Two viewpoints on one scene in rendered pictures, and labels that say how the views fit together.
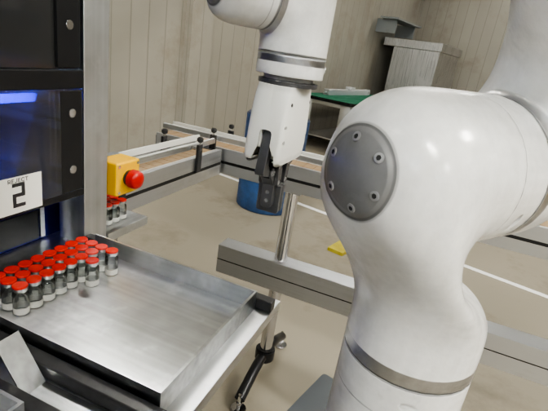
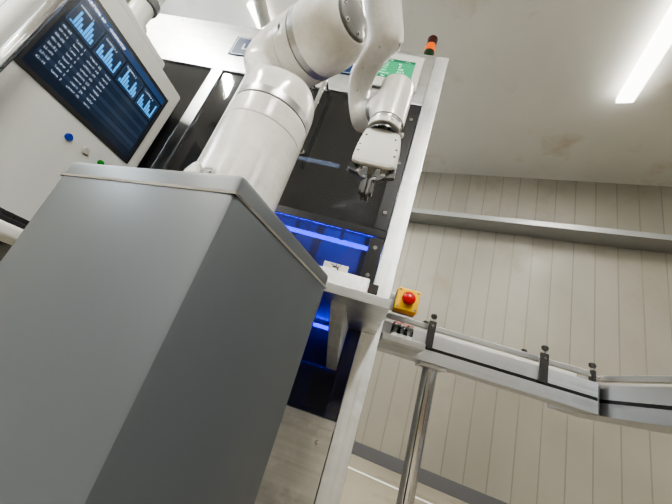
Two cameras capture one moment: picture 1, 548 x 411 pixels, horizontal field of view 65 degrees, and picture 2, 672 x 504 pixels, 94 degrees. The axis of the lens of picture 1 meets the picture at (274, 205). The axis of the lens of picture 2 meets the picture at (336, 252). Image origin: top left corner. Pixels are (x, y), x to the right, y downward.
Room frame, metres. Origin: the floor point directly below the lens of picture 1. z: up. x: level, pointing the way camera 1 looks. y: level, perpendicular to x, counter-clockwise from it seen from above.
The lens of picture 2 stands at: (0.44, -0.57, 0.73)
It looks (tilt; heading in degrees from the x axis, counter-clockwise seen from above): 20 degrees up; 80
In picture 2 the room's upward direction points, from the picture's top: 18 degrees clockwise
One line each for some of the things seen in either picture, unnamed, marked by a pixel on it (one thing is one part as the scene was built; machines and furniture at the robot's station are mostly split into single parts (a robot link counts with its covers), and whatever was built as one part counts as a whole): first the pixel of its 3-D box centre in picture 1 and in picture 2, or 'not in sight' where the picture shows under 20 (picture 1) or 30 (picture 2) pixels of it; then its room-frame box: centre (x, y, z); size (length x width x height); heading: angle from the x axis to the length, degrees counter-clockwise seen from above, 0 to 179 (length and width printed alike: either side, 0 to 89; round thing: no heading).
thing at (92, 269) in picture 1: (92, 271); not in sight; (0.62, 0.28, 0.90); 0.02 x 0.02 x 0.05
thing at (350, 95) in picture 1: (357, 117); not in sight; (7.07, -1.11, 0.44); 2.39 x 0.95 x 0.88; 147
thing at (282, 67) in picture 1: (290, 68); (385, 131); (0.56, 0.01, 1.27); 0.09 x 0.08 x 0.03; 161
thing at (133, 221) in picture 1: (104, 220); (400, 343); (0.89, 0.38, 0.87); 0.14 x 0.13 x 0.02; 71
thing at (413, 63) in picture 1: (413, 91); not in sight; (8.89, -2.37, 0.90); 1.39 x 1.07 x 1.79; 147
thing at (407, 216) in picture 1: (417, 238); (282, 77); (0.33, -0.12, 1.16); 0.19 x 0.12 x 0.24; 126
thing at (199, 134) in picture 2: not in sight; (245, 131); (0.12, 0.59, 1.50); 0.47 x 0.01 x 0.59; 161
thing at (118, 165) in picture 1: (115, 174); (406, 302); (0.87, 0.34, 0.99); 0.08 x 0.07 x 0.07; 71
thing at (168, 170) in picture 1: (145, 166); (477, 355); (1.18, 0.38, 0.92); 0.69 x 0.15 x 0.16; 161
